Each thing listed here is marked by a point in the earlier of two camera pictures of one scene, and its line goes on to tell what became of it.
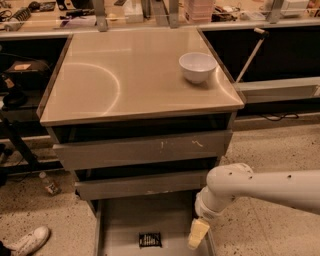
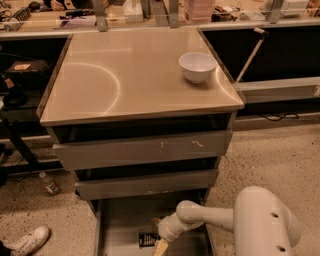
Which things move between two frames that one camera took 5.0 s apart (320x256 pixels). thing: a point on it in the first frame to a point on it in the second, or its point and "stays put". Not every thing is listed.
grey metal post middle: [174, 13] stays put
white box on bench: [133, 11] stays put
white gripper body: [207, 211] to [165, 228]
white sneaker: [29, 241] stays put
